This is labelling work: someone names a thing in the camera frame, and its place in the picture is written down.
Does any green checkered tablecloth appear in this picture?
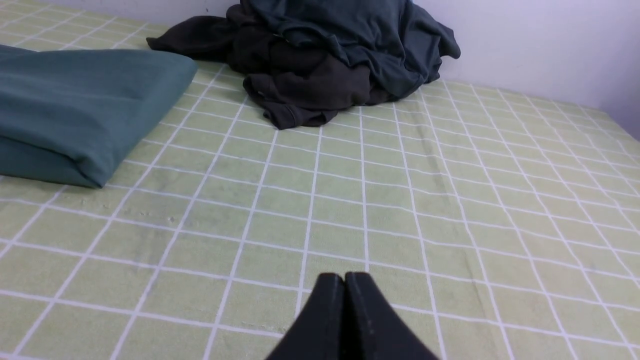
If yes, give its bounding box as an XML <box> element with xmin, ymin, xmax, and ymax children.
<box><xmin>0</xmin><ymin>0</ymin><xmax>640</xmax><ymax>360</ymax></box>

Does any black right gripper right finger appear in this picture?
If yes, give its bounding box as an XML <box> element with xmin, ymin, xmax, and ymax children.
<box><xmin>345</xmin><ymin>272</ymin><xmax>438</xmax><ymax>360</ymax></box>

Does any dark brown crumpled garment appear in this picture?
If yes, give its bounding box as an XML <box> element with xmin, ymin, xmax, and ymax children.
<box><xmin>146</xmin><ymin>1</ymin><xmax>394</xmax><ymax>130</ymax></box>

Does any dark teal crumpled garment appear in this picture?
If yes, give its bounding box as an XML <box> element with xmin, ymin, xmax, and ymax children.
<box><xmin>249</xmin><ymin>0</ymin><xmax>461</xmax><ymax>99</ymax></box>

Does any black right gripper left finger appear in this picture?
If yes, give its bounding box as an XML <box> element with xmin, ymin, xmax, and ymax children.
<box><xmin>267</xmin><ymin>273</ymin><xmax>345</xmax><ymax>360</ymax></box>

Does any green long sleeve shirt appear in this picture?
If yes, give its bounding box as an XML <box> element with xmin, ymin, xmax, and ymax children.
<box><xmin>0</xmin><ymin>45</ymin><xmax>198</xmax><ymax>189</ymax></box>

